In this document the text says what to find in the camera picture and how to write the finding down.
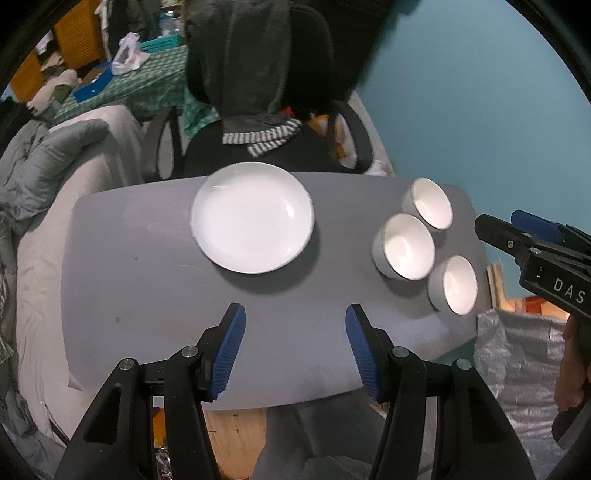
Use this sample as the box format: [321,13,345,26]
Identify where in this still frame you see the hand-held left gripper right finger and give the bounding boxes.
[345,303,536,480]

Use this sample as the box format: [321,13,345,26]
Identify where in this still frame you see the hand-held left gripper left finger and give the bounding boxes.
[55,303,246,480]

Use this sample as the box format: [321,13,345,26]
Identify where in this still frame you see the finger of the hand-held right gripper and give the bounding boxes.
[510,210,591,254]
[475,213,542,267]

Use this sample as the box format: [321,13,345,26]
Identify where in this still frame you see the white bowl with dark rim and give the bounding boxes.
[372,212,436,281]
[427,255,479,317]
[401,176,454,230]

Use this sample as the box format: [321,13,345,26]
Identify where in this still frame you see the white plate with dark rim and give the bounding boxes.
[191,161,316,275]

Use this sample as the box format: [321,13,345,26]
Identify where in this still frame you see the person's right hand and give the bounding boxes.
[555,318,591,410]

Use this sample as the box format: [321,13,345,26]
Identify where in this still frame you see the wooden crate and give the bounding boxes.
[486,263,573,319]

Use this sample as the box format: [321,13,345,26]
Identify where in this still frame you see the grey cloth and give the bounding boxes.
[252,401,389,480]

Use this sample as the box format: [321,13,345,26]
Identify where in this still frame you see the pale textured panel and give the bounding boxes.
[346,90,395,176]

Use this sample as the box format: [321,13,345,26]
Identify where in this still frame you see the bed with white sheet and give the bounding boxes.
[0,104,144,444]

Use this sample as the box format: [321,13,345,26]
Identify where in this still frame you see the orange yellow bag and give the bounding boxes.
[281,106,358,169]

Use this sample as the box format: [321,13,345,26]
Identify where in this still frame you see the striped cloth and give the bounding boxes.
[0,272,17,365]

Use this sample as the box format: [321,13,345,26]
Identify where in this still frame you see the black garment cover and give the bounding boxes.
[332,0,416,102]

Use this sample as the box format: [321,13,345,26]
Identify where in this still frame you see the black office chair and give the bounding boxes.
[139,0,375,178]

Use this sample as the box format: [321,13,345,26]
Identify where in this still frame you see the grey duvet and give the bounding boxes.
[0,117,109,241]

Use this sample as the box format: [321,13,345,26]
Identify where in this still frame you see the green checked tablecloth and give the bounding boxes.
[51,46,222,139]

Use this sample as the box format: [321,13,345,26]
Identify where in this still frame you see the dark grey hoodie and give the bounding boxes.
[185,0,294,134]

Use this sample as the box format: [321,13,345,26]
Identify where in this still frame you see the blue flat box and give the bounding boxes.
[73,69,114,101]

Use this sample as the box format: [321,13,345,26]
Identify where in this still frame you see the white plastic bag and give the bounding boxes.
[111,33,151,76]

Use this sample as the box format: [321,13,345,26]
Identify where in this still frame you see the beige clothes pile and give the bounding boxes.
[25,69,81,116]

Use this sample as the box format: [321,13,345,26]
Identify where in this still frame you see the blue plastic crate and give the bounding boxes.
[139,34,185,54]

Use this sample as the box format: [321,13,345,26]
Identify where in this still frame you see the wooden louvred wardrobe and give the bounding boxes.
[9,0,109,100]

